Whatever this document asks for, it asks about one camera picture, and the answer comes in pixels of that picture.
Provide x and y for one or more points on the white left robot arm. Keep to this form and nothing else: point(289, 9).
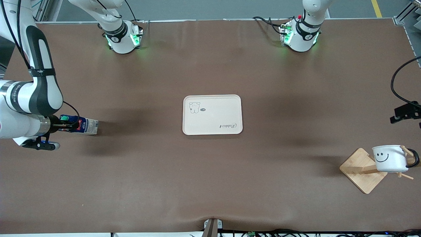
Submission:
point(302, 33)

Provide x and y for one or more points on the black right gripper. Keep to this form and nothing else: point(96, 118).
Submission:
point(55, 125)

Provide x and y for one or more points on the blue milk carton green cap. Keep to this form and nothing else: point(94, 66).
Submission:
point(87, 126)

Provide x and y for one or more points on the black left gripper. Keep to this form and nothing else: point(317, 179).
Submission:
point(407, 111)

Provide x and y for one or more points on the wooden mug rack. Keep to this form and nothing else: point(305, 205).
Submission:
point(358, 171)

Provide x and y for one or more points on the aluminium frame profile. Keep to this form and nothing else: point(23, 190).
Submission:
point(409, 16)
point(41, 10)

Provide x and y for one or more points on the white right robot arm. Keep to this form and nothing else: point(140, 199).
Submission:
point(19, 98)

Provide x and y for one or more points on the beige plastic tray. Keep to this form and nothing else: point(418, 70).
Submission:
point(213, 115)

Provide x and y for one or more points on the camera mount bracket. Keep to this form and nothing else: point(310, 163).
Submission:
point(212, 227)

